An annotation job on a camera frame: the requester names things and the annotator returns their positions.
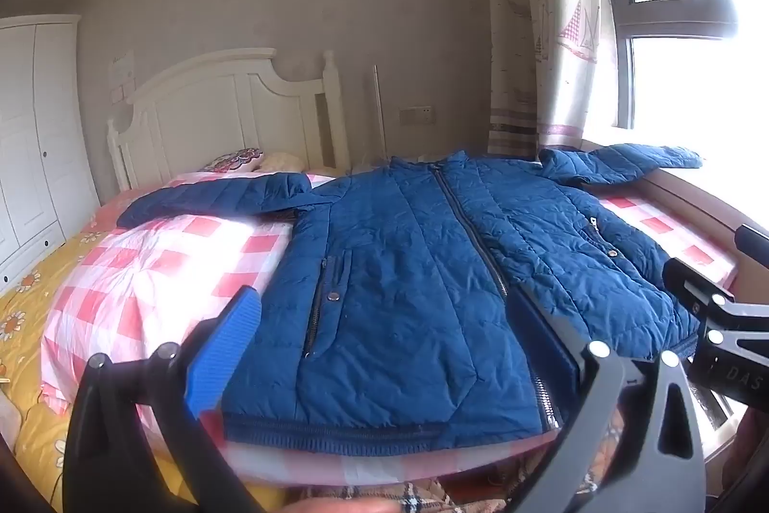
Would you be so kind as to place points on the beige window sill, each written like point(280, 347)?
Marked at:
point(691, 188)

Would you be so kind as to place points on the sailboat print curtain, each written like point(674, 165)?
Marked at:
point(540, 38)

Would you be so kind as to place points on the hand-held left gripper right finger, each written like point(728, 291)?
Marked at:
point(550, 336)

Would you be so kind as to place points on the white wardrobe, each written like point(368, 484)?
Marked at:
point(36, 128)

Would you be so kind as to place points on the person's left hand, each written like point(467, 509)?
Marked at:
point(348, 506)

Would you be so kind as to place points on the yellow floral bedsheet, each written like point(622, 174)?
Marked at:
point(30, 308)

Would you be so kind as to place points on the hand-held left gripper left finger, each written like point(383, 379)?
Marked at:
point(222, 351)

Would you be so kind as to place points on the blue quilted jacket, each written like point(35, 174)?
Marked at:
point(408, 260)

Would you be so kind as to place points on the pale yellow pillow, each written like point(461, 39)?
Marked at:
point(282, 162)

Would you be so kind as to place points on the white wooden headboard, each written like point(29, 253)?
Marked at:
point(210, 110)

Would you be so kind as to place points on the wall socket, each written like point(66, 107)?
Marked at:
point(416, 115)

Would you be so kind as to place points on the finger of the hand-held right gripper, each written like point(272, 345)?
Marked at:
point(754, 241)
point(703, 287)

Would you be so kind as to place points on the patterned pillow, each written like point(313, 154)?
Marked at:
point(234, 159)

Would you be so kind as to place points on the paper notice on wall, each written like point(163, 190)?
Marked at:
point(122, 68)

